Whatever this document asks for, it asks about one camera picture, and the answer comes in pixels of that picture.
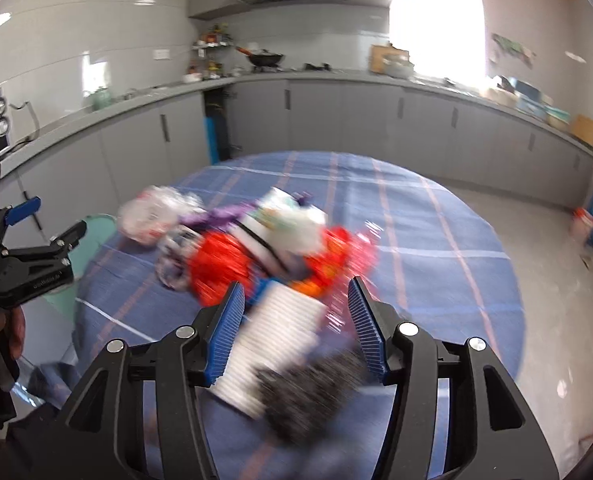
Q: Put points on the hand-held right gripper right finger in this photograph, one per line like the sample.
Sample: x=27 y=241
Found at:
x=366 y=325

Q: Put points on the white wall socket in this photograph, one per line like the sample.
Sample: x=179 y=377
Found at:
x=162 y=54

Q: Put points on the hanging cloths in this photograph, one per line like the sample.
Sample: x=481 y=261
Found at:
x=514 y=47

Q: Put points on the blue dish rack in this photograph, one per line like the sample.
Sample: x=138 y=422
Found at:
x=531 y=97

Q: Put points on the crumpled clear plastic bag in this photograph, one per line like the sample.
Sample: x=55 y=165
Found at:
x=149 y=217

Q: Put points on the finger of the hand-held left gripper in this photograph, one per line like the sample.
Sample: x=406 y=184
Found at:
x=36 y=275
x=24 y=208

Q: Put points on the metal spice rack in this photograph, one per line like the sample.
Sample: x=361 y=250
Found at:
x=211 y=52

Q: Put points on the light green basin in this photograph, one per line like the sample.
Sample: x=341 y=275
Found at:
x=559 y=119

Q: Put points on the white basin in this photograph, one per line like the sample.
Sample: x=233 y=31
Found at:
x=501 y=95

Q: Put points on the brown cardboard piece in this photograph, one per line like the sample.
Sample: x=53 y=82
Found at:
x=585 y=130

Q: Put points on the white foam block black band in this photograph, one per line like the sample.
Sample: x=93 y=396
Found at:
x=259 y=247

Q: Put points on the grey kitchen counter cabinets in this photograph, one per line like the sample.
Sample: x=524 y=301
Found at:
x=351 y=120

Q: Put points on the wooden cutting board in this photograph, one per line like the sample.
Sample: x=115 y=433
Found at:
x=376 y=57

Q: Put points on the blue plaid tablecloth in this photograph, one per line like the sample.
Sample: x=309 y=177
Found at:
x=426 y=260

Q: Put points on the person's left hand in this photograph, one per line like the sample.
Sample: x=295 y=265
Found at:
x=16 y=332

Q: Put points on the red snack bag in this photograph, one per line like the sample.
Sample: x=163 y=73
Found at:
x=221 y=265

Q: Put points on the black speckled wrapper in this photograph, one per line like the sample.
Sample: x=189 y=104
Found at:
x=316 y=392

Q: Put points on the white bowl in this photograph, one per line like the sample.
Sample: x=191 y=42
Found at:
x=192 y=78

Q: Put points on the silver patterned wrapper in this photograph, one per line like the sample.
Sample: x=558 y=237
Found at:
x=174 y=260

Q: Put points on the red orange wrapper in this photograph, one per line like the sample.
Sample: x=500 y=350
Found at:
x=349 y=255

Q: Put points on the window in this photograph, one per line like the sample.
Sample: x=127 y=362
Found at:
x=436 y=20

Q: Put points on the glass bowl with wrappers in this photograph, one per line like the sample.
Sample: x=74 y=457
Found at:
x=79 y=272

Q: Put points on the white ribbed paper piece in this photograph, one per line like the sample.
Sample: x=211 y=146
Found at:
x=276 y=340

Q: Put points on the black gas stove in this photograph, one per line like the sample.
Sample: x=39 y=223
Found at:
x=316 y=67

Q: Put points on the black wok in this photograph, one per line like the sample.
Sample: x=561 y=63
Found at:
x=266 y=58

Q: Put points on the blue wrapper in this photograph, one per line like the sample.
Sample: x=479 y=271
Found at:
x=262 y=287

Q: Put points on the white bucket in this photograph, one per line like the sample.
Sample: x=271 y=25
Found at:
x=580 y=225

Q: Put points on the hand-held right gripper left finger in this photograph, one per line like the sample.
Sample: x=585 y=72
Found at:
x=224 y=330

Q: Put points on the white green plastic bag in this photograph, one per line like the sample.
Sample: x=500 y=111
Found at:
x=291 y=222

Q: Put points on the purple wrapper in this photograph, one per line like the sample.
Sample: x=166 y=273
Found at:
x=216 y=217

